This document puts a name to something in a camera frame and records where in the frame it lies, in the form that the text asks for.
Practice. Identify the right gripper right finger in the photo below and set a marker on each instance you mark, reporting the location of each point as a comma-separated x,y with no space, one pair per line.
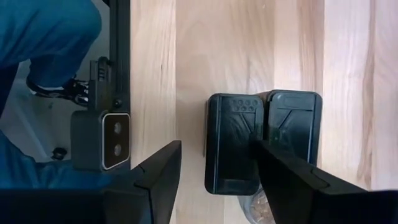
295,193

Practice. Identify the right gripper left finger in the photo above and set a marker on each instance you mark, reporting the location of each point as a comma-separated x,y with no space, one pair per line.
149,186

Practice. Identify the black pepper tin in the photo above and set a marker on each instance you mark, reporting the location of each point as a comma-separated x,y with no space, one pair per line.
295,124
230,149

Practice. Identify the small black round knob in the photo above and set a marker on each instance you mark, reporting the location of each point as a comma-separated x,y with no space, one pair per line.
59,153

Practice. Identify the person's shoe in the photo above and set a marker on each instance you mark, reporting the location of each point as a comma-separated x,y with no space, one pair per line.
56,90

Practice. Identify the person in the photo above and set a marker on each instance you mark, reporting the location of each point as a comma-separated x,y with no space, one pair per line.
46,31

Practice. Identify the black silver-rimmed depth camera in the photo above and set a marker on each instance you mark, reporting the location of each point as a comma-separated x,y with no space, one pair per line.
99,140

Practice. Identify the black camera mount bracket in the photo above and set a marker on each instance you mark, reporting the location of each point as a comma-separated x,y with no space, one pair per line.
99,84

